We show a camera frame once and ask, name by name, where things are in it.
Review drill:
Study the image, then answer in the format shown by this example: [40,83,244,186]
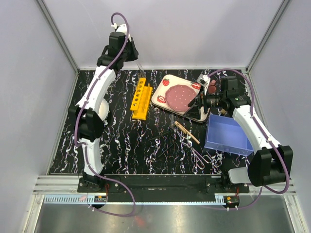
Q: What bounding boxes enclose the pink patterned mug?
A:
[207,80,217,95]

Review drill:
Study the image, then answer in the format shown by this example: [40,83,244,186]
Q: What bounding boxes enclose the glass test tube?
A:
[169,114,175,130]
[136,62,146,78]

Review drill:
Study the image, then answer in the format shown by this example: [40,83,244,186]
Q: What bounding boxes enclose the wooden test tube clamp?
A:
[174,121,200,144]

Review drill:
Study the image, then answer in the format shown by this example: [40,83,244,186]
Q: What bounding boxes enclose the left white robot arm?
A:
[68,32,138,192]

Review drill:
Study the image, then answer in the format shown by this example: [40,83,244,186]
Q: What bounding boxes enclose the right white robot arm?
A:
[185,75,294,193]

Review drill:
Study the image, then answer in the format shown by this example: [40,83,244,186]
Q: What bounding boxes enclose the strawberry pattern tray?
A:
[151,74,210,116]

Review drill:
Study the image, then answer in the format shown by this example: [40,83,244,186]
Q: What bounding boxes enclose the pink polka dot plate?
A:
[165,84,197,112]

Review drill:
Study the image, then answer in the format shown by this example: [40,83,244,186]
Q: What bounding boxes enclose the metal crucible tongs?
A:
[176,131,208,170]

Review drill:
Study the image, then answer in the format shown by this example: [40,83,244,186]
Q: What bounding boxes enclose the blue plastic box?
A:
[204,114,253,157]

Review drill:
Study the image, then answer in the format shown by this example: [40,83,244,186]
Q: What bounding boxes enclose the yellow test tube rack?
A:
[130,78,153,120]

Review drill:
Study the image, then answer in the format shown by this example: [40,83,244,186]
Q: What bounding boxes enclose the white paper plate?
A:
[98,99,109,121]

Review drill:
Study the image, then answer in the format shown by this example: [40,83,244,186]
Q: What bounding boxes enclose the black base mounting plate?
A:
[77,174,249,203]

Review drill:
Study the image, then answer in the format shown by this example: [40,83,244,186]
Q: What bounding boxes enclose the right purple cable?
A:
[201,68,291,211]

